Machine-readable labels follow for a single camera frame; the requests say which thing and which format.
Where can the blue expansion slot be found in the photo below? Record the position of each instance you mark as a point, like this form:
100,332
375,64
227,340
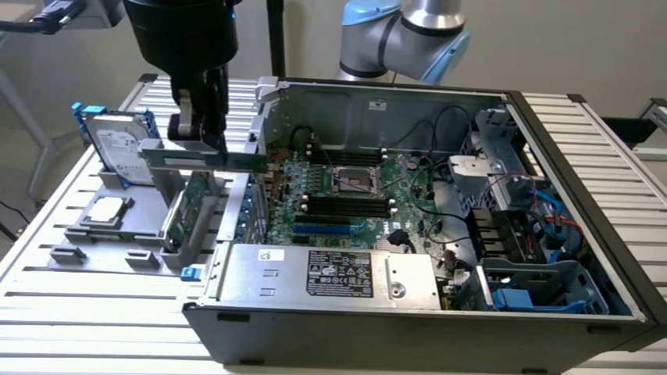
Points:
320,229

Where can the metal CPU socket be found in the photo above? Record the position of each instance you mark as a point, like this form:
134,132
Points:
355,179

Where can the black vertical pole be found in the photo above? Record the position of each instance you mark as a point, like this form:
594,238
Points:
276,39

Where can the short black expansion slot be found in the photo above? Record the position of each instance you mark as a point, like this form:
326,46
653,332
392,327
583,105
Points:
299,239

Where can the green graphics card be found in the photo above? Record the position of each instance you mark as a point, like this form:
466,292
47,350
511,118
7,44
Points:
184,211

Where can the green motherboard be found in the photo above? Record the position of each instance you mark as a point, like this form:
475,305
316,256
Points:
411,218

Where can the metal disk bay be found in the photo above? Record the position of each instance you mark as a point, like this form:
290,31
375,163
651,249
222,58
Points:
501,133

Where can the black RAM slot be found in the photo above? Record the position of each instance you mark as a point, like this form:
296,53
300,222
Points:
346,198
346,159
346,155
346,208
346,163
346,151
346,203
346,213

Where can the small blue plastic clip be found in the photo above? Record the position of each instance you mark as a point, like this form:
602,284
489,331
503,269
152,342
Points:
191,272

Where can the silver CPU chip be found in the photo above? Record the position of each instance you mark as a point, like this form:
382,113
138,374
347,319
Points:
107,209

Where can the black fan shroud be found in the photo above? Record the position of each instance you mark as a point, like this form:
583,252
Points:
495,234

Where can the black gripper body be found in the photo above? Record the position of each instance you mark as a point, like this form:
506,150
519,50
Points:
182,35

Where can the open black PC case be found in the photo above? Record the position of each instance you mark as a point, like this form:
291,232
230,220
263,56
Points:
416,336

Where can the green RAM stick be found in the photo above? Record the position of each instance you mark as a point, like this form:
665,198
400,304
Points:
244,162

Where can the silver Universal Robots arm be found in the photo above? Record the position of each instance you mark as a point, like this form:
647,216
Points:
416,39

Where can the black table end cap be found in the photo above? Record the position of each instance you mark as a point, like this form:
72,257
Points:
577,98

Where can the silver power supply unit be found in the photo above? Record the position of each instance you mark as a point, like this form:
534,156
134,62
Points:
291,281

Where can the grey parts rack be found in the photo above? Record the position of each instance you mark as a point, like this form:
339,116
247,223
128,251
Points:
140,203

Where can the blue-grey plastic drive cage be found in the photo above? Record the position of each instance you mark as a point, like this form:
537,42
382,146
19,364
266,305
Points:
547,285

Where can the hard disk in blue caddy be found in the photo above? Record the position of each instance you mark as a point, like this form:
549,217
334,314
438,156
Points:
118,146

